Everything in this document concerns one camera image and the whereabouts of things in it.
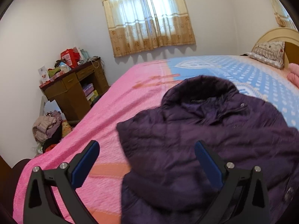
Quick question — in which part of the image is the dark purple puffer jacket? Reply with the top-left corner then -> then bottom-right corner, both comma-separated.
117,75 -> 298,223

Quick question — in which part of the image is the pile of beige clothes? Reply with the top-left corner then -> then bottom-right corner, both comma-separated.
32,110 -> 62,142

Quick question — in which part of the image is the brown wooden desk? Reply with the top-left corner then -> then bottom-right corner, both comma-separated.
40,57 -> 109,124

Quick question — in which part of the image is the white greeting card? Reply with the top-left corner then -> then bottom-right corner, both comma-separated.
38,66 -> 50,83

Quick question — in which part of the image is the folded pink quilt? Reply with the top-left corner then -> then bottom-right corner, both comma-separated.
287,63 -> 299,88

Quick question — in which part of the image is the grey patterned pillow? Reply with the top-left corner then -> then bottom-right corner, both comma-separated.
246,41 -> 285,69

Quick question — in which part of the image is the pink and blue bed blanket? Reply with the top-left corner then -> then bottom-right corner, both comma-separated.
13,55 -> 298,223

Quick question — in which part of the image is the red gift bag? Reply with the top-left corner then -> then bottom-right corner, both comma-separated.
60,49 -> 80,69

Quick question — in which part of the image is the cream wooden headboard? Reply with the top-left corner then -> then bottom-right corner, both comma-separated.
255,27 -> 299,68

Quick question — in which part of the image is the beige patterned window curtain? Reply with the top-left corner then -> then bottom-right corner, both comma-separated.
102,0 -> 196,58

